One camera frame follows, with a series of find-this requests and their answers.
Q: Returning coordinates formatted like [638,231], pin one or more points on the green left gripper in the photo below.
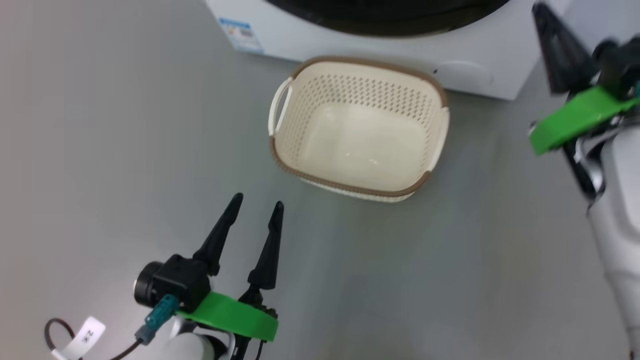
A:
[235,317]

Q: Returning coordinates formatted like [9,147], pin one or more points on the round white drain filter cover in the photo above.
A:
[465,75]

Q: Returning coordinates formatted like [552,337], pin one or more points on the cream perforated plastic laundry basket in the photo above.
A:
[360,145]

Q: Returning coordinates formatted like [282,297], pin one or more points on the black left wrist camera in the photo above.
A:
[180,282]

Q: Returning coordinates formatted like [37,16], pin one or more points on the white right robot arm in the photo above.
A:
[622,215]

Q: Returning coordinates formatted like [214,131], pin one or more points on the white front-load washing machine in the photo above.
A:
[500,60]

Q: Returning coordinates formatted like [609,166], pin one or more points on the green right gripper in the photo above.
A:
[575,120]

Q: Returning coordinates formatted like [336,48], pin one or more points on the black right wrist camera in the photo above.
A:
[620,65]

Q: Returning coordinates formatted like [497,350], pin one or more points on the black round glass washer door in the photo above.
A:
[390,17]

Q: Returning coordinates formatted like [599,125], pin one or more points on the blue energy label sticker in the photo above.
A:
[241,35]

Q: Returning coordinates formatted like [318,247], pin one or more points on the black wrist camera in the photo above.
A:
[180,282]
[620,65]

